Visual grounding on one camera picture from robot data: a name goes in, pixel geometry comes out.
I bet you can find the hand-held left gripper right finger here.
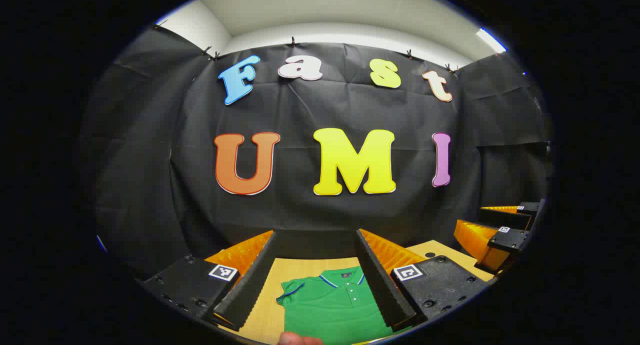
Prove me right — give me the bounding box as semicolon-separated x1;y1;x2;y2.
355;228;496;333

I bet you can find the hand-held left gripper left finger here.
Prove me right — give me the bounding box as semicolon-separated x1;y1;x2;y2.
141;230;279;332

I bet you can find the green T-shirt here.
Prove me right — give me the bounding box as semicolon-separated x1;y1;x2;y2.
276;265;413;345

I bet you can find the white ceiling light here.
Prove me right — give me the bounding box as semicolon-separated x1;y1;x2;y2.
476;28;508;54

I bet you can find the black backdrop cloth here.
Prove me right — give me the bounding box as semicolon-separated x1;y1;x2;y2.
80;25;553;281

